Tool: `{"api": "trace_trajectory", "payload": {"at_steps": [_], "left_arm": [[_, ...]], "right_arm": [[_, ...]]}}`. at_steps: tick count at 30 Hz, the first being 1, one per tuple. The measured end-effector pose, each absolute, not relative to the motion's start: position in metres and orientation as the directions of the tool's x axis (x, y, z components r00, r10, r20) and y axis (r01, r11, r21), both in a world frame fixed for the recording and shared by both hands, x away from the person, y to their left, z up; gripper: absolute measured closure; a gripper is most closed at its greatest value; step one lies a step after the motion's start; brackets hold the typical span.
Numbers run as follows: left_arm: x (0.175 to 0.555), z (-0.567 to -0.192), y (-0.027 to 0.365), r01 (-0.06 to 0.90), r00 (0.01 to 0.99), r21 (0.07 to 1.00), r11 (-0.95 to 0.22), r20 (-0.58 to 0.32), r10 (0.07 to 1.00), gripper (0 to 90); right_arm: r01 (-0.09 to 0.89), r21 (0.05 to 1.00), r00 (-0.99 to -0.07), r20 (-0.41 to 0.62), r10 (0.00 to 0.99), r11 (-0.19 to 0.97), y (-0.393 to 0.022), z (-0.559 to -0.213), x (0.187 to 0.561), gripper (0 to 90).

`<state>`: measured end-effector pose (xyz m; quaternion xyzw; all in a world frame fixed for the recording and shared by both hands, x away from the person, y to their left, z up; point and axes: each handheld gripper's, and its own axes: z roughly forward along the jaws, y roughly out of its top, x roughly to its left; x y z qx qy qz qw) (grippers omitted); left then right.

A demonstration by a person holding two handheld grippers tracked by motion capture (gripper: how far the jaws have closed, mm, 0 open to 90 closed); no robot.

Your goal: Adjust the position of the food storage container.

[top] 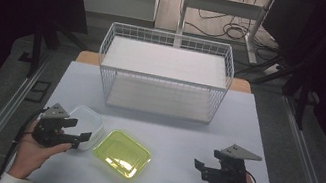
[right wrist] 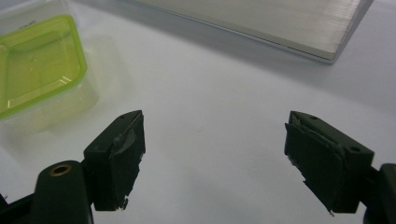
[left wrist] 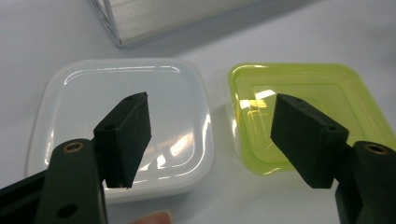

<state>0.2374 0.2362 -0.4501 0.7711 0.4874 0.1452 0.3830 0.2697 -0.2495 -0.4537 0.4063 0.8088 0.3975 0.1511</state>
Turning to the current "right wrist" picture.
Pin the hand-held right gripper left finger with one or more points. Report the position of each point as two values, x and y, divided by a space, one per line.
120 155

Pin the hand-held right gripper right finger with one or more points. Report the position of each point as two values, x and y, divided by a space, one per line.
330 161

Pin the green-lidded clear food container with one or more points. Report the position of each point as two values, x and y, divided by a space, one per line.
40 65

